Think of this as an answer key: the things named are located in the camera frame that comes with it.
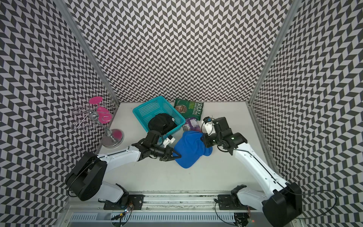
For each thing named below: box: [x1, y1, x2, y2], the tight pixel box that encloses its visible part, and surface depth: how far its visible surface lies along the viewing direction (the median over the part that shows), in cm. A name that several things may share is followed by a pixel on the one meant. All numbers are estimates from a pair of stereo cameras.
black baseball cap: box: [147, 113, 178, 135], surface depth 101 cm
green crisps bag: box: [173, 98, 205, 121], surface depth 114 cm
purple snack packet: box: [182, 117, 202, 132], surface depth 104 cm
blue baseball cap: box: [173, 130, 213, 169], surface depth 82 cm
